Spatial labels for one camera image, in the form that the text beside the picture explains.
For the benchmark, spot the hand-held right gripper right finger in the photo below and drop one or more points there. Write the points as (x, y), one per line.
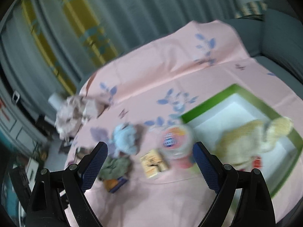
(206, 167)

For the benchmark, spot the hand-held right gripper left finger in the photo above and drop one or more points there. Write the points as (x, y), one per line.
(94, 167)

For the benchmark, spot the green cloth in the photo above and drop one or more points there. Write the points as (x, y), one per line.
(113, 167)

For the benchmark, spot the purple cloth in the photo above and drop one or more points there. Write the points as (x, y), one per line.
(100, 134)

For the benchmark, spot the light blue plush toy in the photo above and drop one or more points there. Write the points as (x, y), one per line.
(125, 137)

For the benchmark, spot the yellow plush toy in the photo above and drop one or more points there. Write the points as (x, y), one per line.
(241, 137)

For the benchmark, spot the small yellow box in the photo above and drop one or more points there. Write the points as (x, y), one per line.
(153, 164)

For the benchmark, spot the green cardboard box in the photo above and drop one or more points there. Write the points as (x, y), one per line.
(213, 101)

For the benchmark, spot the orange and blue box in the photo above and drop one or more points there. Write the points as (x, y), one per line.
(113, 184)

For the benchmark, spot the pink yogurt drink bottle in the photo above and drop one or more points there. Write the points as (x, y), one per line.
(175, 139)

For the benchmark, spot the beige crumpled cloth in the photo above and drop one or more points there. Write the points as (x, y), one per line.
(71, 113)

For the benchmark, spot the grey drawer cabinet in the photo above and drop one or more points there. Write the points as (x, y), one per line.
(14, 123)

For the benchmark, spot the pink floral tablecloth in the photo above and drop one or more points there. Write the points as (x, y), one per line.
(146, 75)

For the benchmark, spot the grey sofa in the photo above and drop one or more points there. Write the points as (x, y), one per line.
(277, 42)

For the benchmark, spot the striped cushion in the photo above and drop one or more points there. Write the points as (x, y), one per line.
(251, 9)

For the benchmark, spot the grey and yellow curtain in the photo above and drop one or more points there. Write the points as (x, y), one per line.
(142, 9)

